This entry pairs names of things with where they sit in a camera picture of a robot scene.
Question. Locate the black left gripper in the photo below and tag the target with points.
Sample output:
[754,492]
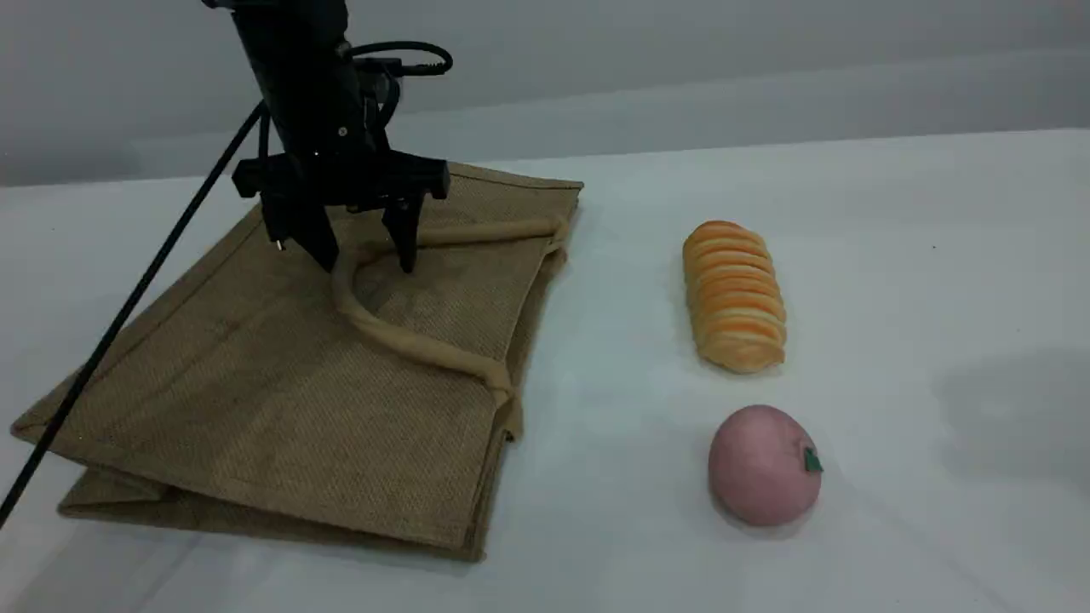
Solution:
[341,174]

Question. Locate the brown jute tote bag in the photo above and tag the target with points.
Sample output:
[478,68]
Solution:
[281,400]

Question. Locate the long ridged bread loaf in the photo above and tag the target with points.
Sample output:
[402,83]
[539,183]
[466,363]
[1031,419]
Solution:
[734,298]

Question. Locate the pink peach with green leaf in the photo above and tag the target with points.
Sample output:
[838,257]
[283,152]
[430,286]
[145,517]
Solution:
[758,468]

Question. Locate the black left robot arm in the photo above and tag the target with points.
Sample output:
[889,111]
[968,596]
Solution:
[294,60]

